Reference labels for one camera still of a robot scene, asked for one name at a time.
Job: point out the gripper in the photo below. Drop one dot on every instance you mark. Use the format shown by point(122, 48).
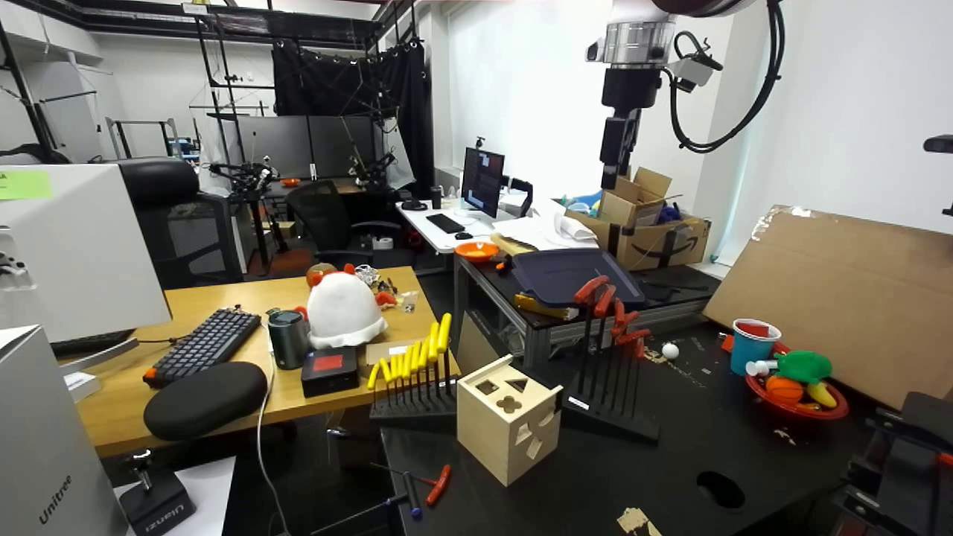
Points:
point(630, 88)

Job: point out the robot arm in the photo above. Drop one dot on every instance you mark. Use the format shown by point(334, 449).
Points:
point(640, 45)

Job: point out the cardboard box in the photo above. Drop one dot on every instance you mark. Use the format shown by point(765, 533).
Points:
point(655, 238)

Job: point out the heap of papers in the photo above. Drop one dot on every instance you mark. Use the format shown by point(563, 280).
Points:
point(543, 231)

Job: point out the dark blue bin lid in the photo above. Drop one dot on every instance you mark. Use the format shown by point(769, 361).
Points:
point(573, 275)

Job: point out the orange bowl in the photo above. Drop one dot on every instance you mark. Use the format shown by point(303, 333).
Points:
point(476, 251)

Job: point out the black curtain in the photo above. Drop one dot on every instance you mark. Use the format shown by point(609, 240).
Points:
point(402, 97)

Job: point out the black keyboard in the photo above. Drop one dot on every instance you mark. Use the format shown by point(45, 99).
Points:
point(445, 223)

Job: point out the yellow flat box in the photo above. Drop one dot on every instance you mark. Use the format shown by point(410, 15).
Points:
point(543, 307)

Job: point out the white desk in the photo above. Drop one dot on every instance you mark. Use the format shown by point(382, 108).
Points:
point(424, 223)

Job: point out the white ball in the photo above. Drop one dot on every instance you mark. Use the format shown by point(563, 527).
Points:
point(670, 351)

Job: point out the blue cup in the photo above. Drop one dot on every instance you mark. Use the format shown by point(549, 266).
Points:
point(750, 350)

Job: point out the small white bottle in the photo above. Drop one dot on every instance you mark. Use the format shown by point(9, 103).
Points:
point(759, 368)

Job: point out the cardboard sheet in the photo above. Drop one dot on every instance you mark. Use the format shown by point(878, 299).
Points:
point(856, 298)

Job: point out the row of monitors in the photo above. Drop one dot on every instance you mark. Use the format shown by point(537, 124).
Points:
point(313, 145)

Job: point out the green toy vegetable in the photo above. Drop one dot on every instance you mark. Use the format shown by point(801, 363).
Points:
point(804, 366)

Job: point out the black rack of red tools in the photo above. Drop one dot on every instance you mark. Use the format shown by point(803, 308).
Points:
point(610, 420)

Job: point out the black mesh office chair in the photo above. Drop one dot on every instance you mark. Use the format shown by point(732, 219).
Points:
point(320, 216)

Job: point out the orange toy fruit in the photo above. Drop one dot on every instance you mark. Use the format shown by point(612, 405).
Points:
point(783, 389)

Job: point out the red plate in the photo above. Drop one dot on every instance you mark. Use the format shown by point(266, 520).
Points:
point(797, 408)

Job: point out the yellow toy banana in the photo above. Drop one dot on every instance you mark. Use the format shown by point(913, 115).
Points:
point(822, 394)

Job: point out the white plush toy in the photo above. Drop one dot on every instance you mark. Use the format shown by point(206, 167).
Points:
point(344, 313)

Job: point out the wooden shape sorter box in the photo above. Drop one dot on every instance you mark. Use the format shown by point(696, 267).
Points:
point(499, 432)

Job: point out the black rack of yellow tools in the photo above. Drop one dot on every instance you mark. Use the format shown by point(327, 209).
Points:
point(417, 406)

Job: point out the black box with red square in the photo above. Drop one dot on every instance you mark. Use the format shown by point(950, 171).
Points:
point(329, 370)

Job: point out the black cylinder speaker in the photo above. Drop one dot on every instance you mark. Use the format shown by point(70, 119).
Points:
point(287, 341)

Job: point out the scrap of brown tape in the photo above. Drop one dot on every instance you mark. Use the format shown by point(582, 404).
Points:
point(634, 521)

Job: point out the wooden desk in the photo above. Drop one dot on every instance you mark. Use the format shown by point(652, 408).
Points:
point(223, 298)

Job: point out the black machine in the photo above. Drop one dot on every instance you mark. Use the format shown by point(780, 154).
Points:
point(901, 469)

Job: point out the dark keyboard with orange keys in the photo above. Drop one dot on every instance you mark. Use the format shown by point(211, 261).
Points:
point(205, 346)

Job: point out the black wrist rest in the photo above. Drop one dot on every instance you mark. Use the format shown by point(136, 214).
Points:
point(205, 400)

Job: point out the white monitor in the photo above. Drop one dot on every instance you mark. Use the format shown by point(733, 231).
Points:
point(82, 253)

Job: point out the sheet of white paper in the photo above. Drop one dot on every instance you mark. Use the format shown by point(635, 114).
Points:
point(212, 491)

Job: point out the green sticky note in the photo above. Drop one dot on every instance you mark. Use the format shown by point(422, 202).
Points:
point(24, 184)

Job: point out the black clamp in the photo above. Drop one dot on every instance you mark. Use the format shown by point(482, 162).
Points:
point(155, 502)

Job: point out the grey box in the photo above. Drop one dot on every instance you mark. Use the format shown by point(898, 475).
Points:
point(37, 447)

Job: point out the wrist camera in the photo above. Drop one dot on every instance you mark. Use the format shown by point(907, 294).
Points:
point(692, 71)

